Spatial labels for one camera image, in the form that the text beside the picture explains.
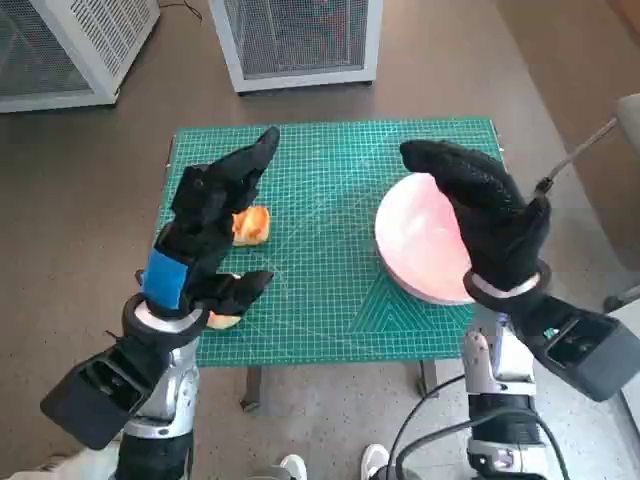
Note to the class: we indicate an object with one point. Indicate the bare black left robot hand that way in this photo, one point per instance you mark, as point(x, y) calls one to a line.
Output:
point(210, 210)

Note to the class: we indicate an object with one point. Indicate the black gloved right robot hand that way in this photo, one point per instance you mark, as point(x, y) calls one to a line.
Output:
point(495, 220)

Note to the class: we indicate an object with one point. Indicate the long braided bread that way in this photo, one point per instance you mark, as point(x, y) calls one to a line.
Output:
point(252, 225)

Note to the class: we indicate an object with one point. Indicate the pink bowl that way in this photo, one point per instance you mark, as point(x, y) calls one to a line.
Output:
point(415, 235)

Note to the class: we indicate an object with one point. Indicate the round bread bun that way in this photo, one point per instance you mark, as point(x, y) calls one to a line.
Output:
point(222, 321)

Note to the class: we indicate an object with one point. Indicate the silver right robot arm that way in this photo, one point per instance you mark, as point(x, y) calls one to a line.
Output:
point(500, 360)

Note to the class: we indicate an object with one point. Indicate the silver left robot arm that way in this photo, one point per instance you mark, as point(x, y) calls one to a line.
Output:
point(175, 380)

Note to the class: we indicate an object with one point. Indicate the green cutting mat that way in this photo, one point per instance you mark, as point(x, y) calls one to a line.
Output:
point(320, 200)

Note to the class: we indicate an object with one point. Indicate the grey chair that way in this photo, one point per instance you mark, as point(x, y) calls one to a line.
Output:
point(631, 150)

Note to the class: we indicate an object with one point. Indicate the white furniture top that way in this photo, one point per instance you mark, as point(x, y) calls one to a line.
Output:
point(632, 320)

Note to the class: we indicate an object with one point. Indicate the metal table leg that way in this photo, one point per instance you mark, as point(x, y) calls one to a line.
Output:
point(252, 390)
point(427, 380)

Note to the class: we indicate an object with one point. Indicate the narrow white mesh cabinet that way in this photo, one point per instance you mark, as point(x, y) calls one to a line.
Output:
point(300, 30)

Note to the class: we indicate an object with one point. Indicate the wide white mesh cabinet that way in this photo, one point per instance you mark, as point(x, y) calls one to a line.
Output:
point(100, 30)

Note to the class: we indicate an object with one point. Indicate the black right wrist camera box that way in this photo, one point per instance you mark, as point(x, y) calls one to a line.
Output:
point(600, 370)

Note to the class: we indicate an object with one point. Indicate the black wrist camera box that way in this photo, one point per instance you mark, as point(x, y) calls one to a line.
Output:
point(600, 370)
point(100, 395)

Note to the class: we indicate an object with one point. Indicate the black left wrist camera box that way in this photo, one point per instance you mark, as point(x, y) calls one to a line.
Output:
point(100, 395)

